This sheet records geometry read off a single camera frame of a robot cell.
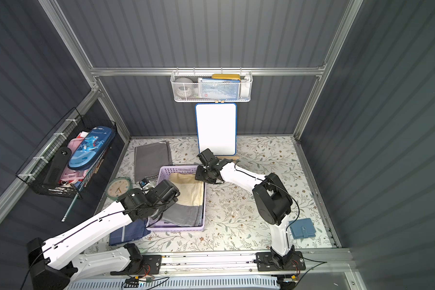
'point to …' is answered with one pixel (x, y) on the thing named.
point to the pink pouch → (70, 176)
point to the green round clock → (117, 187)
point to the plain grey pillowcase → (149, 158)
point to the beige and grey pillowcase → (188, 209)
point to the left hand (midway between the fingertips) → (170, 200)
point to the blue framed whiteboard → (216, 124)
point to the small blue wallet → (302, 229)
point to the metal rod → (69, 208)
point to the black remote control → (57, 167)
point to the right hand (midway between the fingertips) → (201, 174)
